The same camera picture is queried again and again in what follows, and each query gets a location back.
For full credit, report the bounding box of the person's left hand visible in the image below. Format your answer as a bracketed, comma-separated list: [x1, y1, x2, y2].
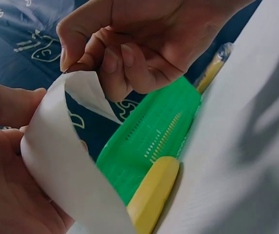
[0, 73, 74, 234]

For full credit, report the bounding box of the person's right hand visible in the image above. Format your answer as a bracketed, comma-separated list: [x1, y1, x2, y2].
[56, 0, 260, 103]

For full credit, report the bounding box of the white paper strip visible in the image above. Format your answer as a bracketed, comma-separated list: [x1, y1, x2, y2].
[19, 70, 137, 234]

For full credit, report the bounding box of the yellow stick in clear wrap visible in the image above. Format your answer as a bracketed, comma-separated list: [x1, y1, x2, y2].
[195, 41, 235, 95]

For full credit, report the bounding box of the green plastic slotted basket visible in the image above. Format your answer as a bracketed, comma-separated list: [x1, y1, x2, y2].
[95, 75, 203, 206]

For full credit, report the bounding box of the yellow banana-shaped block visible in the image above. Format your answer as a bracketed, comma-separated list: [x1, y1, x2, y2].
[126, 156, 181, 234]

